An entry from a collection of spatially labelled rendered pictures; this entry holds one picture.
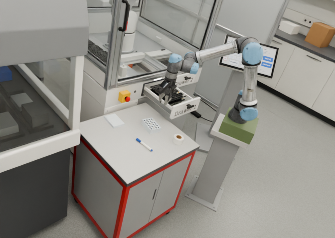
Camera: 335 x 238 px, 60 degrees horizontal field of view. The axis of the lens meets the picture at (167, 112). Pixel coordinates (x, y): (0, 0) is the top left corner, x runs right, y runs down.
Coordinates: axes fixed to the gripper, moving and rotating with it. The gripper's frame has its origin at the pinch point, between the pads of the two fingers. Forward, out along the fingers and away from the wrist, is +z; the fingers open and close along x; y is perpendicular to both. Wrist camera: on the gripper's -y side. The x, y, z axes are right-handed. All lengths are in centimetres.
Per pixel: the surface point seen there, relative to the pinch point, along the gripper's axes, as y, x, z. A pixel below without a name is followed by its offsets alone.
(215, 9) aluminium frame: 70, 16, -54
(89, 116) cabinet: -20, 47, 32
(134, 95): 2.5, 26.2, 9.2
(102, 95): -22.6, 33.9, 4.4
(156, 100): 8.2, 10.1, 6.2
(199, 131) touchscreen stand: 117, 11, 89
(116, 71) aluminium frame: -17.1, 29.9, -14.6
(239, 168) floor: 102, -50, 93
